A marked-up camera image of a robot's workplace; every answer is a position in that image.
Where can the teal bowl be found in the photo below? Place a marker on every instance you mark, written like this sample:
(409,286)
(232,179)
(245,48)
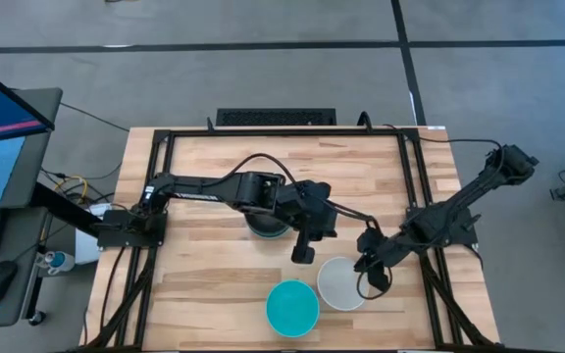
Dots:
(292,308)

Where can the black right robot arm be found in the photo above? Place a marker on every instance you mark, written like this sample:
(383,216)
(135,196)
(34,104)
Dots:
(459,201)

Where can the dark grey bowl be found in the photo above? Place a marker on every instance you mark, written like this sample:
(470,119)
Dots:
(265,226)

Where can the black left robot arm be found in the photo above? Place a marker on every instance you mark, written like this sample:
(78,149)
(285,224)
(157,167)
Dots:
(204,188)

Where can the black keyboard at table edge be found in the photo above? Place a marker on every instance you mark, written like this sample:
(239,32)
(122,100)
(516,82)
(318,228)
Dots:
(275,116)

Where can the grey workstation cart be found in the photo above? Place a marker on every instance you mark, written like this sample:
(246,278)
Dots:
(15,235)

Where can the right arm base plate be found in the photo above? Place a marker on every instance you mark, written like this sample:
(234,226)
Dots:
(464,230)

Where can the black caster wheel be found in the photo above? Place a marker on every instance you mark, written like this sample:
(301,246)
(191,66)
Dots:
(37,318)

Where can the white box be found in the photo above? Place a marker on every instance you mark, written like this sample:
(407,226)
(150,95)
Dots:
(86,247)

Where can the white bottle with blue cap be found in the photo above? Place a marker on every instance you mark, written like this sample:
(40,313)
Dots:
(59,261)

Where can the black aluminium table frame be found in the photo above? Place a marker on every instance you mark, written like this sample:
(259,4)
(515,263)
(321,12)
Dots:
(282,132)

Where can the white bowl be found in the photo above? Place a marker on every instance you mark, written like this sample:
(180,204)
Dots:
(339,284)

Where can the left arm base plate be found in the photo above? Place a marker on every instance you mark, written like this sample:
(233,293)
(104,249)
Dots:
(130,229)

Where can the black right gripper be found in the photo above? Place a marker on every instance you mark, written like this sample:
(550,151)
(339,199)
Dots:
(378,247)

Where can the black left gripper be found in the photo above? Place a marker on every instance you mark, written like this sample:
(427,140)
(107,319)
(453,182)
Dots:
(314,211)

